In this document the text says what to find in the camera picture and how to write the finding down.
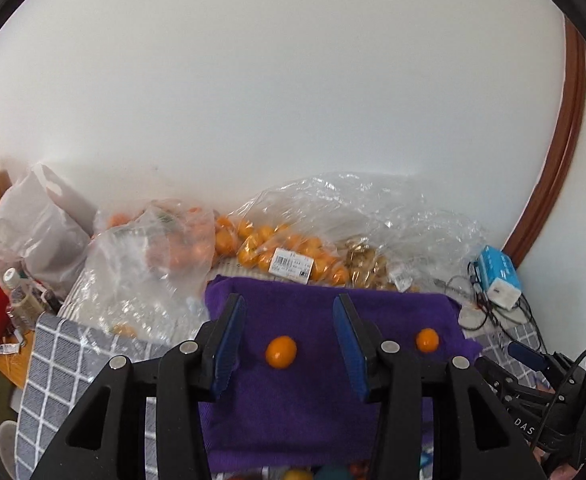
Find large clear plastic bag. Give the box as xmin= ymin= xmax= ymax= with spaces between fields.
xmin=218 ymin=172 xmax=489 ymax=295

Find white plastic bag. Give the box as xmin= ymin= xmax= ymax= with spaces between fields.
xmin=0 ymin=162 xmax=98 ymax=301

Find cream tube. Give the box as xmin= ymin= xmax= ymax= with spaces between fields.
xmin=12 ymin=290 xmax=48 ymax=323

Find brown door frame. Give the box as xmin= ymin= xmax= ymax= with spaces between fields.
xmin=502 ymin=12 xmax=586 ymax=271

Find purple fleece towel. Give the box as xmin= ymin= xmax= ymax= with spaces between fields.
xmin=198 ymin=274 xmax=481 ymax=473

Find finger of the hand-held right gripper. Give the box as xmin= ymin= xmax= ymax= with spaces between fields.
xmin=476 ymin=357 xmax=555 ymax=409
xmin=507 ymin=341 xmax=586 ymax=387

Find white price label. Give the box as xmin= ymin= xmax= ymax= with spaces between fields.
xmin=269 ymin=247 xmax=315 ymax=278

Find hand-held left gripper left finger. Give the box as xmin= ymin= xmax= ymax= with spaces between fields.
xmin=30 ymin=292 xmax=248 ymax=480

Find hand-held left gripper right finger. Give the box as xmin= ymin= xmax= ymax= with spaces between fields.
xmin=333 ymin=294 xmax=549 ymax=480

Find black cables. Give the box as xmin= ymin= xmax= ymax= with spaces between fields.
xmin=443 ymin=260 xmax=549 ymax=353

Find white capped bottle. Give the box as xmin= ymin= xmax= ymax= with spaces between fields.
xmin=3 ymin=267 xmax=26 ymax=301

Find gold wrapped candies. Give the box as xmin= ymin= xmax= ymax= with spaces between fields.
xmin=345 ymin=240 xmax=390 ymax=289

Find grey checked bedsheet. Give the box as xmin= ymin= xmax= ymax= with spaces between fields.
xmin=15 ymin=272 xmax=554 ymax=480

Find blue and white charger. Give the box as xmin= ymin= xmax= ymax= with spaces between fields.
xmin=474 ymin=246 xmax=523 ymax=311

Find pile of bagged mandarins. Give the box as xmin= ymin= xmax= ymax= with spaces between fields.
xmin=108 ymin=205 xmax=216 ymax=271

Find heap of bagged mandarins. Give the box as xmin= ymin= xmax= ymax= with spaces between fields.
xmin=215 ymin=215 xmax=350 ymax=286

